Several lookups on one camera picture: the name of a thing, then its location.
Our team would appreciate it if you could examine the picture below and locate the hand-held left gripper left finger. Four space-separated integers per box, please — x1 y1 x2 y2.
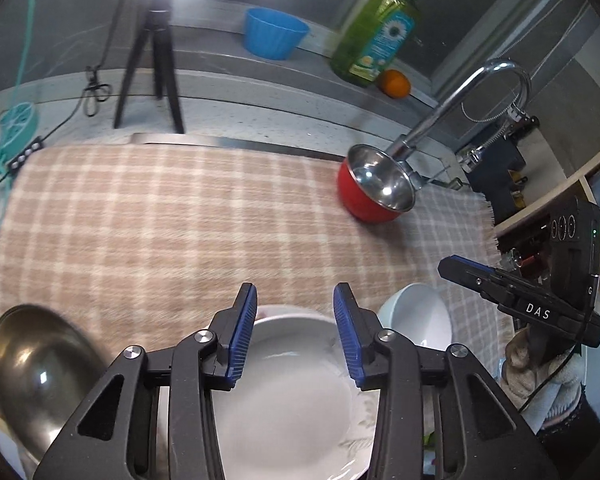
32 282 259 480

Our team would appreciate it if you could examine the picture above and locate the large steel bowl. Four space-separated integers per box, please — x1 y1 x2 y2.
0 304 111 463

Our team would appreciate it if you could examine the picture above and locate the round teal power strip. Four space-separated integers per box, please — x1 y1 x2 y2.
0 102 40 141

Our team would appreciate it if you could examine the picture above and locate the white ceramic bowl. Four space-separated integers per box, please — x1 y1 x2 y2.
378 283 453 356

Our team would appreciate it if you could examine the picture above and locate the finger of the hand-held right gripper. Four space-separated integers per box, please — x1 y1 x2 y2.
439 255 523 308

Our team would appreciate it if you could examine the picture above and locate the black cable with controller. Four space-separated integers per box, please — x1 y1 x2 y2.
7 0 131 176

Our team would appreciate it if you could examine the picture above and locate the blue plastic cup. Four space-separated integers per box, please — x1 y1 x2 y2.
244 7 311 62

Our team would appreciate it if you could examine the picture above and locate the black tripod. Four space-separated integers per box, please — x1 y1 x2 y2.
112 0 186 135

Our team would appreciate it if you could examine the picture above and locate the dark knife block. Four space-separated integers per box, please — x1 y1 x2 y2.
467 135 528 196

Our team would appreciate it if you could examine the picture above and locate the wooden shelf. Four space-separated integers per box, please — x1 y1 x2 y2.
495 150 600 291

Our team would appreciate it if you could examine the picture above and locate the beige checked cloth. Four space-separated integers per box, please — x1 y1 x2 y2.
0 144 511 480

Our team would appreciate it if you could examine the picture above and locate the small red steel bowl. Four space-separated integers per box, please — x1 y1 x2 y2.
336 144 417 224

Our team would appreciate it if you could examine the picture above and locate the person's right hand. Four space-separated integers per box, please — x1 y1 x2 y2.
500 327 588 413

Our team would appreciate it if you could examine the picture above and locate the white plate with leaf print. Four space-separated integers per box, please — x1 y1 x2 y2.
210 310 386 480

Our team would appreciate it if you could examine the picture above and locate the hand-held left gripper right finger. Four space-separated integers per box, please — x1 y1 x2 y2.
333 282 561 480

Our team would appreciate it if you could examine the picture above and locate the chrome faucet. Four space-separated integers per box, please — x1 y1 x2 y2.
385 59 541 191

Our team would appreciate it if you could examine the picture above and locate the green dish soap bottle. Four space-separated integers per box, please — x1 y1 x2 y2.
330 0 422 88

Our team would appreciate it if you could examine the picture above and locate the orange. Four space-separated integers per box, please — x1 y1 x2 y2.
378 69 412 99

